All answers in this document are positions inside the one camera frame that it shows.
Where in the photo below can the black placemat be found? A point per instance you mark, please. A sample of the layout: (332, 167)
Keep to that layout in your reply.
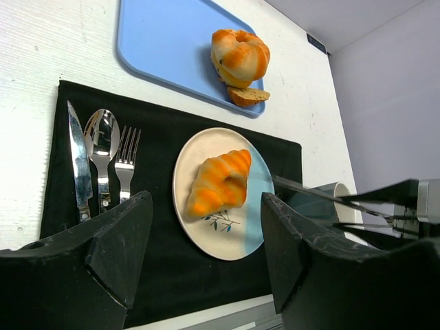
(177, 278)

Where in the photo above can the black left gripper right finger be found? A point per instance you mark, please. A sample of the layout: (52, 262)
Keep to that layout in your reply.
(322, 280)

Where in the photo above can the metal tongs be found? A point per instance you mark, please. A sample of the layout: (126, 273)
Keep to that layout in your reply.
(299, 188)

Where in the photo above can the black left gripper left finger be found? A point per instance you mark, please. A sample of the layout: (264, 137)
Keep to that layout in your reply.
(85, 277)

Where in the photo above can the white cup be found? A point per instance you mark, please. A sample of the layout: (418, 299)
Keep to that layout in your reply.
(322, 210)

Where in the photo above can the metal fork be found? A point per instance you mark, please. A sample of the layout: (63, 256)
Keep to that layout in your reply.
(125, 160)

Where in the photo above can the metal spoon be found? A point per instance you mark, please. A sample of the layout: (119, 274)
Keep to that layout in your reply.
(102, 138)

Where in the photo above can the blue tray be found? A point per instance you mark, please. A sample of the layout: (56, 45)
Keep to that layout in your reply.
(168, 43)

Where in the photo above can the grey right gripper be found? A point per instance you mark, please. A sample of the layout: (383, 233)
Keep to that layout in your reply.
(422, 220)

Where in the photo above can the cream and blue plate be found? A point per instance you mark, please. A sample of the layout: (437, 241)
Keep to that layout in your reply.
(228, 234)

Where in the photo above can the steak knife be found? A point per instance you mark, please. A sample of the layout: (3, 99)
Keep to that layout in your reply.
(80, 163)

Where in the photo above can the brown bread slice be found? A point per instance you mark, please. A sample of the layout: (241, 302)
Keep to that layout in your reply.
(247, 97)

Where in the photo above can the orange croissant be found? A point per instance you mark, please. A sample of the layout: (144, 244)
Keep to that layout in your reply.
(221, 184)

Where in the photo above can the round twisted bread roll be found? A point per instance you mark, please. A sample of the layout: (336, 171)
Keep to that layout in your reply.
(239, 57)

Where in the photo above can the dark wall label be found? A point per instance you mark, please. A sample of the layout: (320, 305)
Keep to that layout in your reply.
(316, 43)

